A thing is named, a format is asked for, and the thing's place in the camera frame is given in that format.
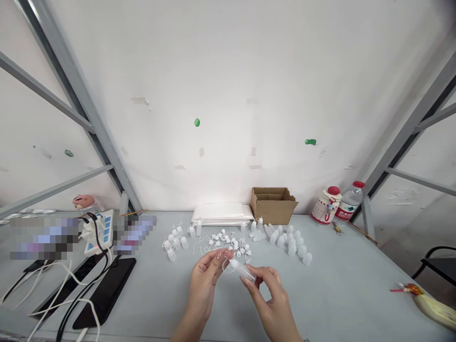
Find group of uncapped translucent bottles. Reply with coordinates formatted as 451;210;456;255
263;223;314;267

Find person's right thumb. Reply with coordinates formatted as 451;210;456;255
246;265;277;283

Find white power strip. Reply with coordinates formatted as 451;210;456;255
83;209;115;256

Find person's right fingers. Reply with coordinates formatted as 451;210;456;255
263;294;286;313

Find person's left index finger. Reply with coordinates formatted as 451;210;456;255
217;249;237;265

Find brown cardboard box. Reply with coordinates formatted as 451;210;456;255
250;187;299;225

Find pile of white tethered caps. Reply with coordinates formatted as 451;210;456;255
199;228;254;257

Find translucent dropper bottle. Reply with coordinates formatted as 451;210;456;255
228;257;258;285

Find person's left hand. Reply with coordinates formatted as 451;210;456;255
190;249;237;314

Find white red patterned flask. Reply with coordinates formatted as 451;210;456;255
310;186;342;226

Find person's left thumb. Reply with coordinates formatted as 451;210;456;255
203;250;224;275

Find clear red-capped water bottle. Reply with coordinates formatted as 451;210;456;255
334;180;366;224

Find bundle of coloured wires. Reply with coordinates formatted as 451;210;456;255
389;283;424;297

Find group of capped white bottles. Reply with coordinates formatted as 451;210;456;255
162;220;197;263

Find small cartoon figure toy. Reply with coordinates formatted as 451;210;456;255
72;194;95;215

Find white charging cables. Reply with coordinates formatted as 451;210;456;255
0;213;114;342

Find black chair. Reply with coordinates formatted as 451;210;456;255
420;246;456;287

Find person's right index finger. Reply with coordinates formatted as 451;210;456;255
240;277;265;304

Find grey metal shelf frame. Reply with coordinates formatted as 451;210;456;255
0;0;143;223
356;46;456;243

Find person's right hand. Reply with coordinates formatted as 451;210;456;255
240;265;297;334

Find large black phone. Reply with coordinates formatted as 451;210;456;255
72;256;137;330

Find stack of white bags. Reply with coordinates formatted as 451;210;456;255
191;202;254;227

